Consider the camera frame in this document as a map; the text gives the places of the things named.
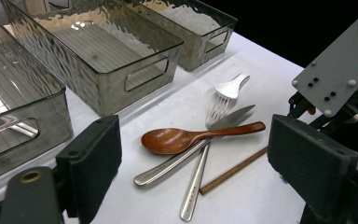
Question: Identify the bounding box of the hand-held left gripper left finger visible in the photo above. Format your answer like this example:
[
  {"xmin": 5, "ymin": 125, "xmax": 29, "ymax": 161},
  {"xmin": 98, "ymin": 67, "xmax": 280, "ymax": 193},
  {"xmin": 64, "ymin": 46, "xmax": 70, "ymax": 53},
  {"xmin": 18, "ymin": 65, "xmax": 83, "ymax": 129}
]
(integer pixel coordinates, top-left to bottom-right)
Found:
[{"xmin": 55, "ymin": 115, "xmax": 123, "ymax": 224}]

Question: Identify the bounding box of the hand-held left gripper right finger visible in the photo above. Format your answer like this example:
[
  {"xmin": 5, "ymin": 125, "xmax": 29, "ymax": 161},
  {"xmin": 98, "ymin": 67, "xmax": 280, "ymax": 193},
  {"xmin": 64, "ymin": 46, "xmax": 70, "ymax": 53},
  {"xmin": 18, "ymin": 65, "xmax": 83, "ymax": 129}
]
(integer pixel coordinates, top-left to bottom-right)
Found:
[{"xmin": 267, "ymin": 113, "xmax": 358, "ymax": 224}]

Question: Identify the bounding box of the steel table knife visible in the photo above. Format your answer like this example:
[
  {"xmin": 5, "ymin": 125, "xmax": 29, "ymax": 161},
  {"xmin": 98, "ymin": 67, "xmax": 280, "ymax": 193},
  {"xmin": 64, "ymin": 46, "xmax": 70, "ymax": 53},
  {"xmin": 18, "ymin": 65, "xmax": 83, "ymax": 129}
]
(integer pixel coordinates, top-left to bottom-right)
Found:
[{"xmin": 133, "ymin": 105, "xmax": 256, "ymax": 188}]

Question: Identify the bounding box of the brown wooden spoon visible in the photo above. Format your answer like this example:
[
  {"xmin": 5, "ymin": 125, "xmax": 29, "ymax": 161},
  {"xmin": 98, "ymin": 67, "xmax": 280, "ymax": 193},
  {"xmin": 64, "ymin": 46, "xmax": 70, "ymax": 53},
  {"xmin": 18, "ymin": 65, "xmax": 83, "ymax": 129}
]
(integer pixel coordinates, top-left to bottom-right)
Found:
[{"xmin": 140, "ymin": 120, "xmax": 267, "ymax": 156}]

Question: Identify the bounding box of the white chopstick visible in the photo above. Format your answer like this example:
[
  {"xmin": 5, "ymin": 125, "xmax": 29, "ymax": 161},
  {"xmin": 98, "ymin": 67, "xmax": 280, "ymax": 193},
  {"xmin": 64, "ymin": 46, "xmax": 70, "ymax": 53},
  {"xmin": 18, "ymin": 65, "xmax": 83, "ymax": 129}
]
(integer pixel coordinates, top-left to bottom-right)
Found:
[
  {"xmin": 0, "ymin": 111, "xmax": 37, "ymax": 138},
  {"xmin": 0, "ymin": 103, "xmax": 39, "ymax": 133}
]

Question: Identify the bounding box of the smoked clear plastic bin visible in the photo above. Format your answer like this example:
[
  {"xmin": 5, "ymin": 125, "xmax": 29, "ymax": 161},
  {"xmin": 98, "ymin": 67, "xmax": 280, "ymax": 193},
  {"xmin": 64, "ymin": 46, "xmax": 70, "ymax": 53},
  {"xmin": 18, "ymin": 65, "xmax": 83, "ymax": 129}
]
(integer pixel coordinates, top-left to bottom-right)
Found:
[
  {"xmin": 0, "ymin": 4, "xmax": 74, "ymax": 187},
  {"xmin": 0, "ymin": 0, "xmax": 185, "ymax": 118},
  {"xmin": 127, "ymin": 0, "xmax": 239, "ymax": 73}
]

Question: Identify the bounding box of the steel fork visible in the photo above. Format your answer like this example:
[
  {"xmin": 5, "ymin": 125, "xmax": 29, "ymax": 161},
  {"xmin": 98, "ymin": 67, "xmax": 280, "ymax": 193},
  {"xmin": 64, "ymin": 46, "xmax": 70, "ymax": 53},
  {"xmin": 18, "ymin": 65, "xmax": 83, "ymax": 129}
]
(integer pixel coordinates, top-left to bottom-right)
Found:
[{"xmin": 179, "ymin": 92, "xmax": 232, "ymax": 223}]

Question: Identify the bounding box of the white ceramic soup spoon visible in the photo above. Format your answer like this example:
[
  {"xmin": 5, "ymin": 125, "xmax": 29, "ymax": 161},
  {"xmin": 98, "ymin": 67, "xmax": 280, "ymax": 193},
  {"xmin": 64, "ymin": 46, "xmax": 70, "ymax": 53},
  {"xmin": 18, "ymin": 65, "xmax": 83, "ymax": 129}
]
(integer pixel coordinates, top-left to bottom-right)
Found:
[{"xmin": 213, "ymin": 72, "xmax": 251, "ymax": 101}]

